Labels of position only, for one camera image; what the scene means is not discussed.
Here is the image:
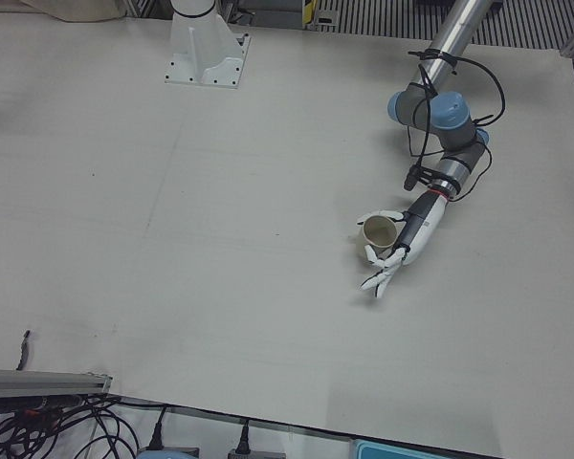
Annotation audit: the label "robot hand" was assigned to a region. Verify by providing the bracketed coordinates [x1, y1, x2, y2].
[356, 189, 449, 300]

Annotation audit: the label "beige cup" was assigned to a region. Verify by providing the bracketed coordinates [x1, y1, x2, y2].
[355, 215, 399, 263]

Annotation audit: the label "light blue plastic bin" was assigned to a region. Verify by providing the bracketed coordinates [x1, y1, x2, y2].
[351, 439, 504, 459]

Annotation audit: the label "grey teach pendant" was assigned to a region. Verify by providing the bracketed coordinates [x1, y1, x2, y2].
[227, 448, 289, 459]
[137, 446, 201, 459]

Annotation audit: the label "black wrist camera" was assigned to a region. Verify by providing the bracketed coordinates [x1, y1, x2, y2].
[403, 164, 437, 192]

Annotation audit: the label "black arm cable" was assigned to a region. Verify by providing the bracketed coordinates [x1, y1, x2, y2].
[405, 47, 507, 203]

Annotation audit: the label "black pendant cable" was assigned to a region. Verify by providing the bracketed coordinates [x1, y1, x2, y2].
[148, 404, 169, 449]
[235, 418, 251, 454]

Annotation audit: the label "white arm mount base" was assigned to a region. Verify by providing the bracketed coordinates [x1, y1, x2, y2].
[163, 0, 253, 91]

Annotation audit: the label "aluminium profile post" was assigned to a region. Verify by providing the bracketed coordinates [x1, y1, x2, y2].
[0, 367, 114, 400]

